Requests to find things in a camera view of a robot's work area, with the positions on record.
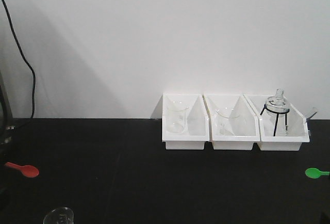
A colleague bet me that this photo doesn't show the red plastic spoon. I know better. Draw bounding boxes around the red plastic spoon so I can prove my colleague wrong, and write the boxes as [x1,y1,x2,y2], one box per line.
[5,162,39,178]

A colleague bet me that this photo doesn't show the green plastic spoon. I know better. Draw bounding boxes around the green plastic spoon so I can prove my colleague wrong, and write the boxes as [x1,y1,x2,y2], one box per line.
[305,168,329,179]

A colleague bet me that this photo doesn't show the clear glass beaker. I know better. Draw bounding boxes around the clear glass beaker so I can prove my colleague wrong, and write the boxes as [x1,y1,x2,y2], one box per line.
[166,101,189,134]

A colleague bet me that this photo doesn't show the left white plastic bin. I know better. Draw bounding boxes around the left white plastic bin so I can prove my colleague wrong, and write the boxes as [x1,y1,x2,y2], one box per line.
[162,93,210,150]

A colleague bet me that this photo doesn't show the white plastic bin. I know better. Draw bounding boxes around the white plastic bin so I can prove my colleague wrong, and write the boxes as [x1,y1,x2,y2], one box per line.
[203,93,260,150]
[162,93,210,150]
[243,94,309,151]

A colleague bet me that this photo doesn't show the clear glass funnel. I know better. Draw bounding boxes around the clear glass funnel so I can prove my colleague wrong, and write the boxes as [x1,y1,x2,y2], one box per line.
[216,107,240,136]

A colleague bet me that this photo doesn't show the middle white plastic bin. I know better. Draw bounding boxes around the middle white plastic bin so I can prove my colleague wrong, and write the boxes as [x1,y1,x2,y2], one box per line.
[203,93,260,150]

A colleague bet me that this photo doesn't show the inverted glass flask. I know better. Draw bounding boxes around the inverted glass flask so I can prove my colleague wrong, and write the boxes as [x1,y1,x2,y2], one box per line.
[263,88,290,136]

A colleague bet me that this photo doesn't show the right white plastic bin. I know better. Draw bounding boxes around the right white plastic bin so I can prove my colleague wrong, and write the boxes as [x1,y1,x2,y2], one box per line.
[243,94,309,151]

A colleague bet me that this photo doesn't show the clear glass tube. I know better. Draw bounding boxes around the clear glass tube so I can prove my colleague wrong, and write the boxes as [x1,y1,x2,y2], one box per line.
[305,107,318,123]

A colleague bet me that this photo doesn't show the grey metal stand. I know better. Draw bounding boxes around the grey metal stand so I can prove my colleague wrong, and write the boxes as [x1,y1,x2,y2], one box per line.
[1,74,15,146]

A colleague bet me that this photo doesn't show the black wire tripod stand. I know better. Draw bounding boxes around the black wire tripod stand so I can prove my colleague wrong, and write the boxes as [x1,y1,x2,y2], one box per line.
[260,101,290,137]

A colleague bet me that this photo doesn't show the black cable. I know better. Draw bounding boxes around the black cable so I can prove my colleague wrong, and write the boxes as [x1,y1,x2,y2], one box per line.
[0,0,36,128]

